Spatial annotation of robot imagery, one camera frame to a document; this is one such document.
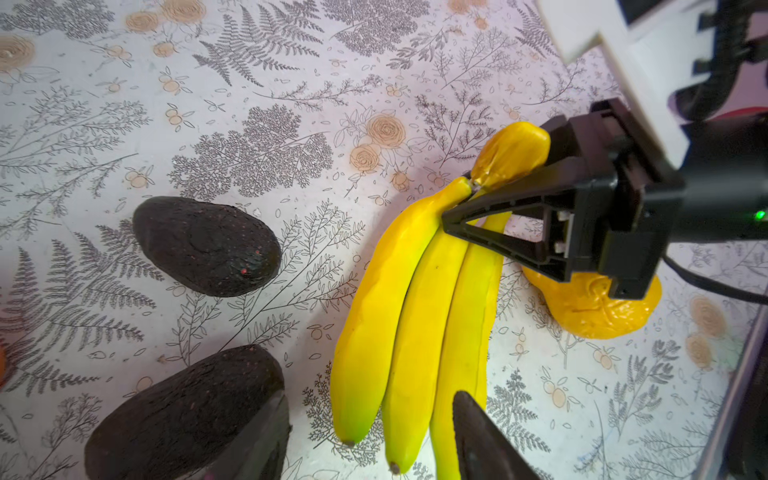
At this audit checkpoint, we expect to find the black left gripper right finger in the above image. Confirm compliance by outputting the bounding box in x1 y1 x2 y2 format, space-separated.
452 391 539 480

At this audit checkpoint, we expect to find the dark fake avocado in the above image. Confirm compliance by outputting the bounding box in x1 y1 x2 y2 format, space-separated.
84 345 285 479
132 196 282 297

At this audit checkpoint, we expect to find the yellow fake lemon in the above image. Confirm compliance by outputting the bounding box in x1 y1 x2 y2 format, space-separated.
522 267 662 340

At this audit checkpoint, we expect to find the yellow fake banana bunch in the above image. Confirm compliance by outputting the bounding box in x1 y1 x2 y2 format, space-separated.
330 122 550 475

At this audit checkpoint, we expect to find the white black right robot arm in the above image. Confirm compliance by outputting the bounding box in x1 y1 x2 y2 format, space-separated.
442 1 767 300

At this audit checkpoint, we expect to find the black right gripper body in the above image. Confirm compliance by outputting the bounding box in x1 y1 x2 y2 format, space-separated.
542 99 682 300

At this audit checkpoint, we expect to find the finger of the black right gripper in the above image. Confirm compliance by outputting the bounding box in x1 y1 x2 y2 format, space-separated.
442 156 618 282

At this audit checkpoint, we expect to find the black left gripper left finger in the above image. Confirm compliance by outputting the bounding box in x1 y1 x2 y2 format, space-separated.
185 389 291 479

